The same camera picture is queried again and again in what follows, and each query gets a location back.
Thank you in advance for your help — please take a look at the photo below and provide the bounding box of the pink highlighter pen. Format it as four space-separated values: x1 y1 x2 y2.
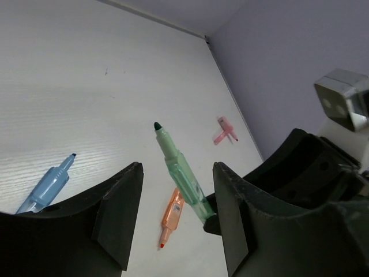
213 117 239 145

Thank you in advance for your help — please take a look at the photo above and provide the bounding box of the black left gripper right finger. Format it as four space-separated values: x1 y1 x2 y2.
213 162 368 276

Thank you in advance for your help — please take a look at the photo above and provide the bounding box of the green highlighter pen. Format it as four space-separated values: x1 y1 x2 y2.
154 122 215 223

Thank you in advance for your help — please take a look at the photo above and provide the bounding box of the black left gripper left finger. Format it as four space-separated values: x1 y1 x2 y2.
1 162 144 277

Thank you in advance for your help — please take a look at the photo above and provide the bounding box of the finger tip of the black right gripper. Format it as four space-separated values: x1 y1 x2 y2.
204 129 360 235

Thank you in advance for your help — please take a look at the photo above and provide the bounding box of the blue highlighter pen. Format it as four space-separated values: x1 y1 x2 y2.
16 153 77 214

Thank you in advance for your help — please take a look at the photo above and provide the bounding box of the orange highlighter pen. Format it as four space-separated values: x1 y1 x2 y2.
159 188 185 249

